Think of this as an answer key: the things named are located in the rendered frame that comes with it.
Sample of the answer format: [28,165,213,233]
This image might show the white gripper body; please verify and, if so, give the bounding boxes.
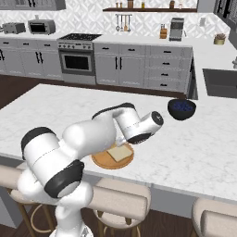
[115,136,128,148]

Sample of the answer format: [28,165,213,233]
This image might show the slice of white bread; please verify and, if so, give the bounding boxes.
[106,143,132,163]

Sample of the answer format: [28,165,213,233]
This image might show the round wooden plate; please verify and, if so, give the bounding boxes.
[91,141,135,170]

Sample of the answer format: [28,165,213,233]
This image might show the silver toaster oven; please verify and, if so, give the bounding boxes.
[27,19,56,35]

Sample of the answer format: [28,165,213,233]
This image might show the silver toaster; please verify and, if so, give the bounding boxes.
[2,21,27,35]

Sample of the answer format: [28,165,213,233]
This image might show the beige padded bar stool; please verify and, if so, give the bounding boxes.
[191,197,237,237]
[0,162,59,237]
[89,178,153,237]

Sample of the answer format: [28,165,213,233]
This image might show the dark bowl of blueberries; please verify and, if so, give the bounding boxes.
[167,98,197,121]

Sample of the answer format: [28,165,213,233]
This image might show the grey base cupboards with drawers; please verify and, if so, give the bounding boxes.
[93,42,194,94]

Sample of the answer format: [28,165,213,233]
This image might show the stainless steel oven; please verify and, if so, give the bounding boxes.
[57,40,97,86]

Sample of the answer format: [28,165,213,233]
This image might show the black gas hob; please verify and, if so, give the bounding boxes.
[57,32,103,43]

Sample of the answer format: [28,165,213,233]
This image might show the dark sink basin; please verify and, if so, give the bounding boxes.
[202,68,237,99]

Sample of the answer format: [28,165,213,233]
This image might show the wooden knife block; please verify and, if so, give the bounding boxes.
[158,23,168,40]

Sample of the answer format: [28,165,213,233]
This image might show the grey base cupboards with doors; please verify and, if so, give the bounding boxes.
[0,38,64,81]

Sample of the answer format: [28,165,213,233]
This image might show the grey coffee machine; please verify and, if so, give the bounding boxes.
[168,17,187,42]

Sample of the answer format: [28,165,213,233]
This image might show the small brown basket pot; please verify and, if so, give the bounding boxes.
[213,32,227,46]

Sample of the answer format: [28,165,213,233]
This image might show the dark tall cabinet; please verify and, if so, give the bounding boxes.
[213,0,237,42]

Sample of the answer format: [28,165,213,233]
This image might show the rail with hanging tools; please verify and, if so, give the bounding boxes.
[115,13,133,33]

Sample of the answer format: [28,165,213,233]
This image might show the dark wooden wall shelf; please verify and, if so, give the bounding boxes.
[102,7,198,14]

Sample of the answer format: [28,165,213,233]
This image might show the grey wall cupboard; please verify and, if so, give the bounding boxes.
[0,0,67,12]

